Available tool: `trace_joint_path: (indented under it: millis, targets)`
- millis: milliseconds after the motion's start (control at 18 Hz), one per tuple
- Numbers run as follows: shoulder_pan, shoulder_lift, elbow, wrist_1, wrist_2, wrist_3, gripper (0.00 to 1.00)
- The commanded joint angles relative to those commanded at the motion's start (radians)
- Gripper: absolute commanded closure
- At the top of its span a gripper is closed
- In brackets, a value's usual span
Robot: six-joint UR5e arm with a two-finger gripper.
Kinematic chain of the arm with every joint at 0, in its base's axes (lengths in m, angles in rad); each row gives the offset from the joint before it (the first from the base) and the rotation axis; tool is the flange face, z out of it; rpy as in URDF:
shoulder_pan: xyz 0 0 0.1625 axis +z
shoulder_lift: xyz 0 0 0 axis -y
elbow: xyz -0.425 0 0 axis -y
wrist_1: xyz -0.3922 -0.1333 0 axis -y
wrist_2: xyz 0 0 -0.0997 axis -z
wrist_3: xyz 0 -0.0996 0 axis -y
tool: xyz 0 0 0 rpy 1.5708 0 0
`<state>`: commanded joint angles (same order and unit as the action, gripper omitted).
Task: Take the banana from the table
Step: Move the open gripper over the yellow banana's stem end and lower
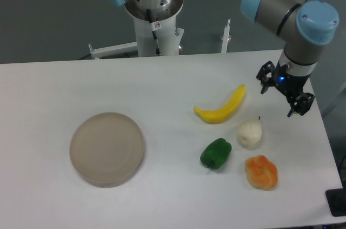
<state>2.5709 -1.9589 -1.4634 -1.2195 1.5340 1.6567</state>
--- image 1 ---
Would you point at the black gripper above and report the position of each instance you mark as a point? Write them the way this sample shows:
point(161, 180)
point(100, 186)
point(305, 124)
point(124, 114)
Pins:
point(290, 86)

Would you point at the yellow banana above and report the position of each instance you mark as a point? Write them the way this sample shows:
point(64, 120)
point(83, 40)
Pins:
point(225, 112)

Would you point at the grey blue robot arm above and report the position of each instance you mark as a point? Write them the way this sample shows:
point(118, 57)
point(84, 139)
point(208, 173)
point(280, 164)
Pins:
point(306, 26)

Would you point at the white pear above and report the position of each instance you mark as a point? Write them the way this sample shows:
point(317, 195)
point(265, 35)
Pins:
point(249, 133)

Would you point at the orange knotted bread roll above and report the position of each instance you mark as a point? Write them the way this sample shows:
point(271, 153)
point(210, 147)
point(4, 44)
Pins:
point(261, 173)

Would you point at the green bell pepper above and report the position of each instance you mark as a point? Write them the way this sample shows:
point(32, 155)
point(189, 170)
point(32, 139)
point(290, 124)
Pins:
point(216, 154)

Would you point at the black device at table edge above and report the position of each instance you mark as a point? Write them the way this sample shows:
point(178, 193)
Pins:
point(336, 201)

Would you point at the beige round plate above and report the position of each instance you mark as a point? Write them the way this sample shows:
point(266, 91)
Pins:
point(106, 149)

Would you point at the white right support bracket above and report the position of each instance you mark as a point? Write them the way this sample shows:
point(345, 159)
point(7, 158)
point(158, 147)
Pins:
point(226, 37)

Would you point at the white support bracket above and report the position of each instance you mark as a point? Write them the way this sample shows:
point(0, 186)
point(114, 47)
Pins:
point(112, 50)
point(226, 37)

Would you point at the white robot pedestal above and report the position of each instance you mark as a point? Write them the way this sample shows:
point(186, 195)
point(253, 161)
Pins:
point(155, 26)

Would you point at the white left support bracket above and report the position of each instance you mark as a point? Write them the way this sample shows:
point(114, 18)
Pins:
point(112, 50)

